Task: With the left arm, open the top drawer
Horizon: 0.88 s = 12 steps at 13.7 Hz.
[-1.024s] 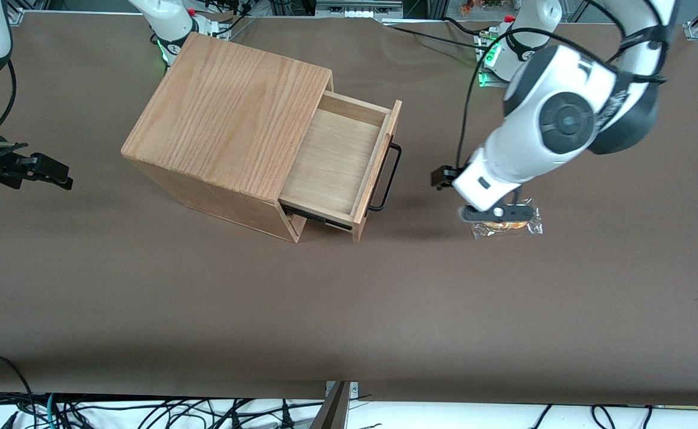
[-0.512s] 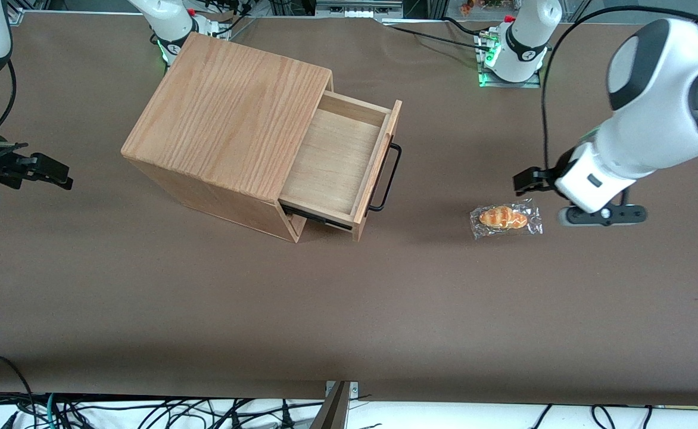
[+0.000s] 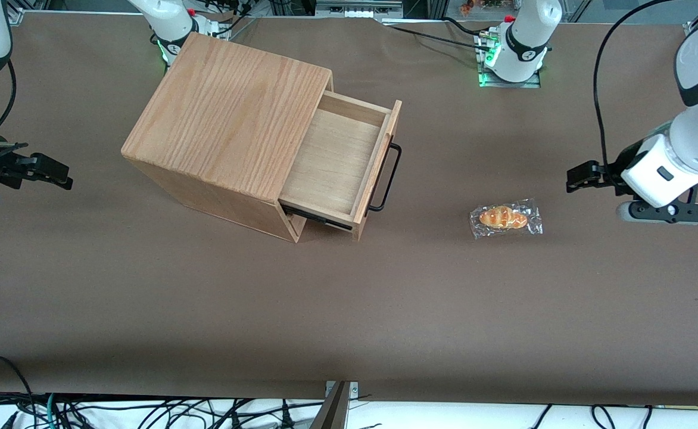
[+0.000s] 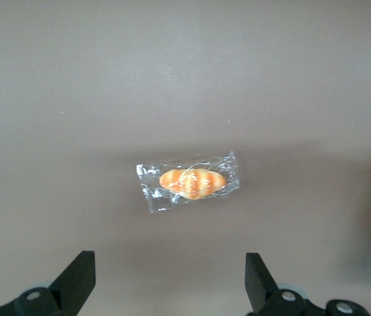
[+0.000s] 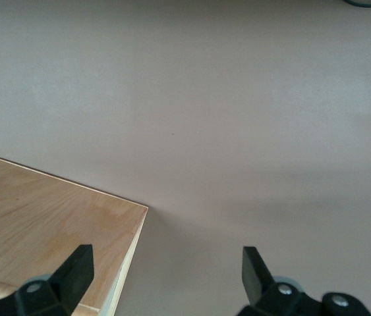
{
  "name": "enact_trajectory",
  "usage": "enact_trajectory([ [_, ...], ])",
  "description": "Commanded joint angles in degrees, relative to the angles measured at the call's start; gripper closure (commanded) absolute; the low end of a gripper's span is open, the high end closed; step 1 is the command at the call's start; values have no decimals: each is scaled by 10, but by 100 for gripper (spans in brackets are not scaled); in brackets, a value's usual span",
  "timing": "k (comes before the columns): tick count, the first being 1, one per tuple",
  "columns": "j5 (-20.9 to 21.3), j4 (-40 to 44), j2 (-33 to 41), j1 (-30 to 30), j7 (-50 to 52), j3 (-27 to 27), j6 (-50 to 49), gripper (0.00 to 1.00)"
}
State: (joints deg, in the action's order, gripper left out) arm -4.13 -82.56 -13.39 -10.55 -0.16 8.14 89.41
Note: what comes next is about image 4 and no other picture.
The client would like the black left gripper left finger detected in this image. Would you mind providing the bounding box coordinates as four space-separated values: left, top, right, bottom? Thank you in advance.
0 251 96 316

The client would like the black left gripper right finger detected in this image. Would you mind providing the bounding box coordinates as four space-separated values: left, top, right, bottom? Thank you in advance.
244 252 370 316

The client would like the bread roll in clear wrapper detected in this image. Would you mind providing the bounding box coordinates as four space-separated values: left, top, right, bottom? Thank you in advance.
135 150 241 215

